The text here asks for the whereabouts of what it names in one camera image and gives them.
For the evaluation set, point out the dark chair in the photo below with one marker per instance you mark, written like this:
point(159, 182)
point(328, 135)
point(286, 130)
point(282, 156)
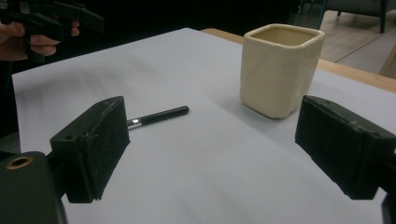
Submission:
point(367, 7)

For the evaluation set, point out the cream square ceramic cup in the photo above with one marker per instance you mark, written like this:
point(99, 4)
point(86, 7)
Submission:
point(277, 74)

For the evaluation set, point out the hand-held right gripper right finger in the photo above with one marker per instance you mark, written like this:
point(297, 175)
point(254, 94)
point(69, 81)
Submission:
point(339, 146)

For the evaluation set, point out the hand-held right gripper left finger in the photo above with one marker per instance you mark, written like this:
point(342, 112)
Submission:
point(93, 149)

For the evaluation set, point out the white table mat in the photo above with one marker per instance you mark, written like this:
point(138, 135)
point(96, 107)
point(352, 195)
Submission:
point(199, 155)

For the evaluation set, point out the black pen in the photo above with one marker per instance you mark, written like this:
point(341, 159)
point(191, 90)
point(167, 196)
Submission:
point(162, 115)

